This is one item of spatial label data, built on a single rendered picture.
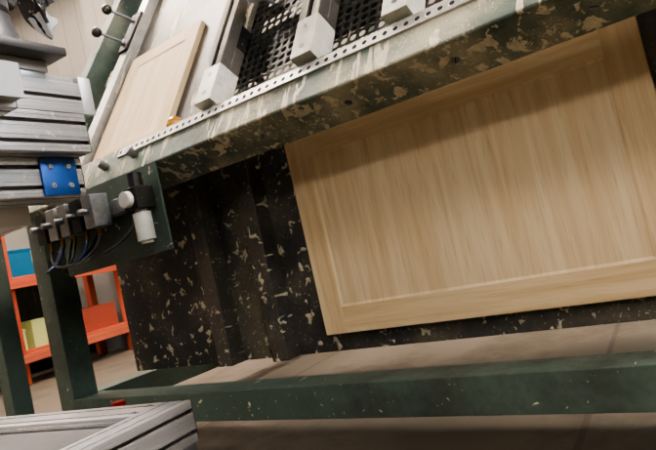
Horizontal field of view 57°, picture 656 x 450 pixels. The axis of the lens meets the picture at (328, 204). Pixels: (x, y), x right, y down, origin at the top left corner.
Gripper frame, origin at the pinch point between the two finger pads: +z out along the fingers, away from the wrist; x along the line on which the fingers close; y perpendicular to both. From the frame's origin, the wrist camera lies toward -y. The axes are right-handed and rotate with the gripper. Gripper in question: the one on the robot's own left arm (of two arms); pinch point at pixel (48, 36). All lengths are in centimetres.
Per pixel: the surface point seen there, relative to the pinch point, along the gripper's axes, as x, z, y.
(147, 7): -4.9, 4.3, 46.3
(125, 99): -11.1, 28.4, 3.7
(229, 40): -68, 25, -7
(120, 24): 19, 5, 54
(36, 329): 254, 153, 73
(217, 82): -67, 32, -21
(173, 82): -38.0, 29.5, -2.2
